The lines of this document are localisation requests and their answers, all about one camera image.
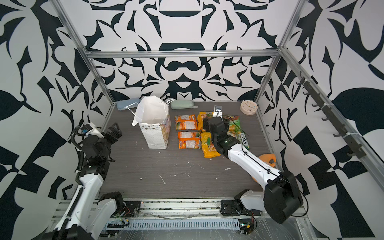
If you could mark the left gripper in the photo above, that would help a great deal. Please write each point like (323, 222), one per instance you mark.
(116, 132)

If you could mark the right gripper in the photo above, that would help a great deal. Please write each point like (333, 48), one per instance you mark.
(208, 124)

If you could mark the green snack packet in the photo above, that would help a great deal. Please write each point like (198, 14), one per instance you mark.
(234, 123)

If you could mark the green yellow candy packet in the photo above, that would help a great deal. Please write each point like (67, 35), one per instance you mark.
(242, 138)

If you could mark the small yellow snack packet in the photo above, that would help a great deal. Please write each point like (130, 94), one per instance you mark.
(208, 147)

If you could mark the orange snack packet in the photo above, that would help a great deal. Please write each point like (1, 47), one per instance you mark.
(186, 122)
(189, 140)

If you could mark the cartoon animal paper bag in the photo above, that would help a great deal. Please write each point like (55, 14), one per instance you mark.
(152, 115)

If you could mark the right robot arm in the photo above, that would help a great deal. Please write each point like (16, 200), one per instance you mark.
(282, 196)

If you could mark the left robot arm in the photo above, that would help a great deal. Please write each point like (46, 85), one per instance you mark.
(88, 213)

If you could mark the round beige clock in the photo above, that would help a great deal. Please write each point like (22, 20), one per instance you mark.
(248, 107)

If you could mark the orange fish toy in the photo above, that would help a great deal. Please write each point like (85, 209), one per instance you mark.
(267, 160)

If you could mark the small circuit board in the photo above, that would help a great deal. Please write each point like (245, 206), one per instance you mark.
(247, 226)

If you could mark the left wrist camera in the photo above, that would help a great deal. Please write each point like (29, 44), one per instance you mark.
(91, 129)

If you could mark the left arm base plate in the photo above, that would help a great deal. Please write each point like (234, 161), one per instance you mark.
(131, 209)

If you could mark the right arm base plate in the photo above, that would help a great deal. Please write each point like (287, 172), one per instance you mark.
(236, 208)

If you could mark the white cable duct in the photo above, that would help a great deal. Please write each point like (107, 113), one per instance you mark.
(186, 224)

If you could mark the black hook rail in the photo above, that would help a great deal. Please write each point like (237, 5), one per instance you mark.
(333, 115)

